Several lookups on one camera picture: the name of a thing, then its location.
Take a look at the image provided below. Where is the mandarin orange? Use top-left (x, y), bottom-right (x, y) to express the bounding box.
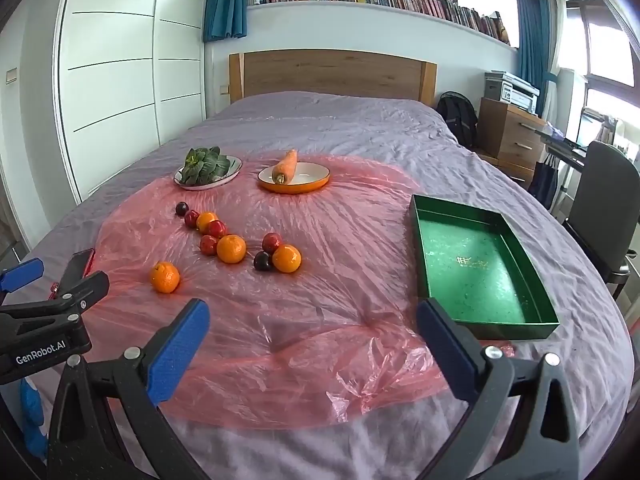
top-left (216, 234), bottom-right (247, 264)
top-left (149, 261), bottom-right (181, 294)

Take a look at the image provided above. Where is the dark plum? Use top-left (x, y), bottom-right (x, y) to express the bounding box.
top-left (175, 202), bottom-right (189, 218)
top-left (253, 252), bottom-right (273, 272)

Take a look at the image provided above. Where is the small smooth orange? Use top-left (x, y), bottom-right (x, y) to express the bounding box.
top-left (196, 211), bottom-right (218, 233)

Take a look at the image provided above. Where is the left blue gloved hand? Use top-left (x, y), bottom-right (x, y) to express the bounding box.
top-left (20, 378), bottom-right (48, 460)

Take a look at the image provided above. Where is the red cased smartphone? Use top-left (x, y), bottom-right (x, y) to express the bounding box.
top-left (52, 248), bottom-right (96, 298)

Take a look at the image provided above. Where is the purple bed cover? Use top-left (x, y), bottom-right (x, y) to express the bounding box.
top-left (15, 92), bottom-right (634, 479)

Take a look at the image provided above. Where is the green rectangular tray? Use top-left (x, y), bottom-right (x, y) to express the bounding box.
top-left (409, 194), bottom-right (560, 341)

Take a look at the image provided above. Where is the green bok choy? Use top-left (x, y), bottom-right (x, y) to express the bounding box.
top-left (180, 146), bottom-right (231, 186)

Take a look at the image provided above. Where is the white plate with greens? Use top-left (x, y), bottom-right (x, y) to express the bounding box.
top-left (174, 155), bottom-right (243, 191)

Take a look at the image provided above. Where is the grey office chair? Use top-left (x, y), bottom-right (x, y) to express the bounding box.
top-left (563, 141), bottom-right (639, 298)

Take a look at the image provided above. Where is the pink plastic sheet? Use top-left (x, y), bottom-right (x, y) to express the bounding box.
top-left (88, 153), bottom-right (516, 430)

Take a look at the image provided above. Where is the orange carrot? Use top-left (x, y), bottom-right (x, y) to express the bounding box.
top-left (271, 150), bottom-right (298, 185)

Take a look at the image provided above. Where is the dark blue tote bag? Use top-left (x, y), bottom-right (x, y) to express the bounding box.
top-left (528, 153), bottom-right (560, 210)

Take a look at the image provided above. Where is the white wardrobe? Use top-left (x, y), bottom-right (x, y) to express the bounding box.
top-left (53, 0), bottom-right (205, 202)

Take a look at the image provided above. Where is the wooden headboard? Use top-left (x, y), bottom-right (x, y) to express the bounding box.
top-left (228, 49), bottom-right (437, 106)

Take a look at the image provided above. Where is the wooden drawer cabinet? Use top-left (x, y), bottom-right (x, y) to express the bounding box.
top-left (474, 98), bottom-right (544, 190)

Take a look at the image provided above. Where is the glass desk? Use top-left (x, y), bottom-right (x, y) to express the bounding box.
top-left (521, 122), bottom-right (587, 172)

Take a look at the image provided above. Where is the black backpack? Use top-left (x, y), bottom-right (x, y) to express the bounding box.
top-left (436, 91), bottom-right (477, 150)

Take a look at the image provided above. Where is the left blue curtain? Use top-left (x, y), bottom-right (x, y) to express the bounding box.
top-left (203, 0), bottom-right (247, 42)

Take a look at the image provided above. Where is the blue curtain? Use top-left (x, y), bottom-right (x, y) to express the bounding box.
top-left (203, 0), bottom-right (247, 42)
top-left (516, 0), bottom-right (553, 116)

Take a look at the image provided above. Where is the white printer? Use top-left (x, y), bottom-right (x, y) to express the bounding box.
top-left (484, 70), bottom-right (540, 115)

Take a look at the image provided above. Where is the right blue curtain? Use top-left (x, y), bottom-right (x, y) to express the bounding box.
top-left (516, 0), bottom-right (553, 116)

